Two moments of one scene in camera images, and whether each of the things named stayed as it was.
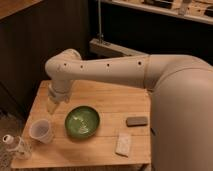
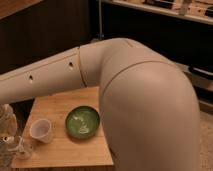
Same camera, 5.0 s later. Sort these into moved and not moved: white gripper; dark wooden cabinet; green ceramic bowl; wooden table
Moved: white gripper
Not moved: dark wooden cabinet; wooden table; green ceramic bowl
